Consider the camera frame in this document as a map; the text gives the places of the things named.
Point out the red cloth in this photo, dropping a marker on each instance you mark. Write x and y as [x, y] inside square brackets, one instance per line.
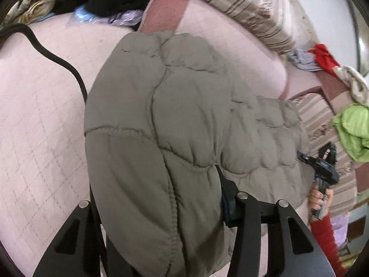
[324, 57]

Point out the brown floral blanket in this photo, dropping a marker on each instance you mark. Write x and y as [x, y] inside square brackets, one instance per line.
[31, 3]

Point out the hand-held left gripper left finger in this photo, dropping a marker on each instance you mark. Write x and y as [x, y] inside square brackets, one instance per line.
[86, 236]

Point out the purple cloth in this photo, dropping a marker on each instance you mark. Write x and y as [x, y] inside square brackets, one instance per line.
[340, 230]

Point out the light blue cloth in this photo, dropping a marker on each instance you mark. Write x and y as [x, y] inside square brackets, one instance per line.
[85, 13]

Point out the pink bolster pillow red bands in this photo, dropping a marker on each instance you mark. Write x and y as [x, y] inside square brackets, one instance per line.
[161, 8]

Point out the lilac cloth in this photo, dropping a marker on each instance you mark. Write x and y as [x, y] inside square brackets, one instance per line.
[126, 18]

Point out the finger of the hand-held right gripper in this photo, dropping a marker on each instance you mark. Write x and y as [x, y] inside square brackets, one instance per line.
[307, 159]

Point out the wooden furniture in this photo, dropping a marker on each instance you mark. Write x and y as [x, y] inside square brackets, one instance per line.
[357, 229]

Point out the striped beige quilt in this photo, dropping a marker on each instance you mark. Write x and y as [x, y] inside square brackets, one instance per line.
[245, 3]

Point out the person's right forearm red sleeve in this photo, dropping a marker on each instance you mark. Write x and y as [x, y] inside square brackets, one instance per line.
[325, 242]

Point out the striped beige cloth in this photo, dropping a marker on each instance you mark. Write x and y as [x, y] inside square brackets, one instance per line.
[317, 127]

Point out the green cloth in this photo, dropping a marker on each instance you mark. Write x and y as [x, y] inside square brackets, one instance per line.
[351, 129]

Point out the grey-green padded hooded jacket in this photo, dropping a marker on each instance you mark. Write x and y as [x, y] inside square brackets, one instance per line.
[173, 106]

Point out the pink quilted bed sheet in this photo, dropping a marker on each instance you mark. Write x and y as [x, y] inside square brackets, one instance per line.
[34, 121]

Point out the metal pole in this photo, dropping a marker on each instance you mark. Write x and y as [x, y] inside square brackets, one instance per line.
[356, 34]

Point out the grey-blue cloth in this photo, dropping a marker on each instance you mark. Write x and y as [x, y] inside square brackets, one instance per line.
[302, 60]

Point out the person's right hand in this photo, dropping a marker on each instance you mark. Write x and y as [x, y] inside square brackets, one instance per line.
[314, 199]

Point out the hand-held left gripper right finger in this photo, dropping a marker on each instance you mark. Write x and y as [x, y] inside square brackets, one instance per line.
[229, 207]

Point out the cream towel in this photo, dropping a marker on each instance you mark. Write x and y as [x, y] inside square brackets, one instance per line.
[354, 80]

